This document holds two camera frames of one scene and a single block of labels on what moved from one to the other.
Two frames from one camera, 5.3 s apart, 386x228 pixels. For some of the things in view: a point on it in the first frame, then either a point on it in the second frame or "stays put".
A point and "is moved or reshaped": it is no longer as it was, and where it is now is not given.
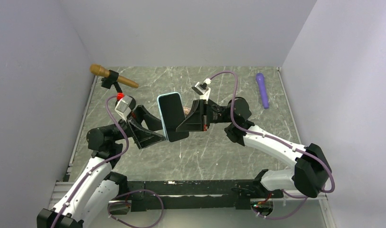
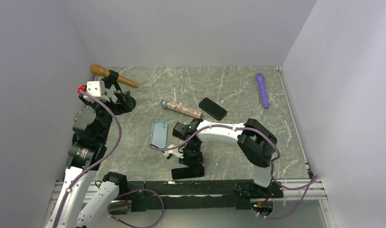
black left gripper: [142, 137] to [125, 103]
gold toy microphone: [97, 70] stays put
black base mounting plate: [151, 195] stays put
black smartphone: [173, 115] to [188, 172]
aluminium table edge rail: [278, 69] stays put
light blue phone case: [172, 111] is moved or reshaped
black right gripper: [199, 118] to [189, 162]
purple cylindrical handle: [260, 79] stays put
